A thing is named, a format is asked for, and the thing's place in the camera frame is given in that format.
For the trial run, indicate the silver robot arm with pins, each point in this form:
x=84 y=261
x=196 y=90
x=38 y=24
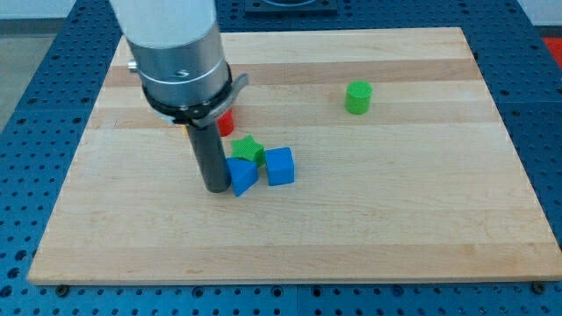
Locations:
x=179 y=57

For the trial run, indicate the blue cube block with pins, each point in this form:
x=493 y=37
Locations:
x=279 y=166

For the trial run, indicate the green star block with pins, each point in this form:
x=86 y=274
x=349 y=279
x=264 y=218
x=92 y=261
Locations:
x=249 y=150

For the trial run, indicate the blue triangle block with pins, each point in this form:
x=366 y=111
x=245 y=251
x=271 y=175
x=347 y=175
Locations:
x=244 y=174

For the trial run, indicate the red cylinder block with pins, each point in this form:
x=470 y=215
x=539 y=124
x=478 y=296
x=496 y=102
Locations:
x=226 y=123

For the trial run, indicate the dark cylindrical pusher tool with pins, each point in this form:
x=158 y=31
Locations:
x=212 y=162

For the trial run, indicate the green cylinder block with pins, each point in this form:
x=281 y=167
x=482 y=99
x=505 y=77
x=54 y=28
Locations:
x=358 y=97

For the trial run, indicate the wooden board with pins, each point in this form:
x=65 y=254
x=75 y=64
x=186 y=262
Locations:
x=425 y=187

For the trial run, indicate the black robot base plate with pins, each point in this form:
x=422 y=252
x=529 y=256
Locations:
x=290 y=6

